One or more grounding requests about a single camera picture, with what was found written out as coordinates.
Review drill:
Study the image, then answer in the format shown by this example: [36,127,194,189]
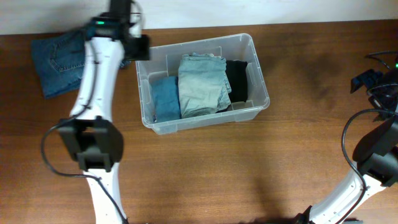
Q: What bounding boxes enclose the clear plastic storage container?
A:
[136,33,271,135]

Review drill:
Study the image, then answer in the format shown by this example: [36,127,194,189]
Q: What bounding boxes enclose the blue denim garment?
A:
[152,76,181,123]

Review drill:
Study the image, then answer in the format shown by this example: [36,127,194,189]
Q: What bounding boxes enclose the dark blue jeans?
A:
[30,29,132,100]

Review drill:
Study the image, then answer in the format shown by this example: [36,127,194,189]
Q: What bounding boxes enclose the light grey jeans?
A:
[178,53,232,118]

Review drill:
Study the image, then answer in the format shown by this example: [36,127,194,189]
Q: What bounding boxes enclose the black garment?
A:
[226,60,248,103]

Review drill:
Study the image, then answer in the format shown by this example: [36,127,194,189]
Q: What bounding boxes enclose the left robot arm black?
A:
[52,0,150,223]

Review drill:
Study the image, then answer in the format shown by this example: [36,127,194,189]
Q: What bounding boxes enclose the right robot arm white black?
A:
[292,67,397,224]

